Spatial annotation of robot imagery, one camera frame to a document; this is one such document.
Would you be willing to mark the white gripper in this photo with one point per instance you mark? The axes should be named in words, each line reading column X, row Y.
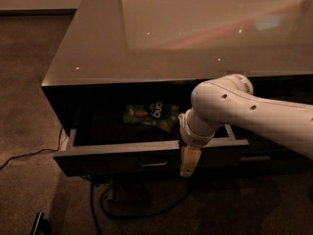
column 193, row 137

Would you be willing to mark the drawer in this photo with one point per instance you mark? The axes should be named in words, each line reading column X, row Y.
column 100, row 143

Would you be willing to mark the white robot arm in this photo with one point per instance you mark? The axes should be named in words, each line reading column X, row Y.
column 230, row 100

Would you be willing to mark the grey drawer cabinet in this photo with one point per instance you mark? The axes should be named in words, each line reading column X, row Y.
column 118, row 53

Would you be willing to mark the green snack bag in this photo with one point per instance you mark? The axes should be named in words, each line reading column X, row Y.
column 160, row 114

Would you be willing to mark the black object on floor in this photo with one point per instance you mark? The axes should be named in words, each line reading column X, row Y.
column 40, row 225

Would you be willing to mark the dark wall baseboard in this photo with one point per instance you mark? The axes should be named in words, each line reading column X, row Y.
column 37, row 12

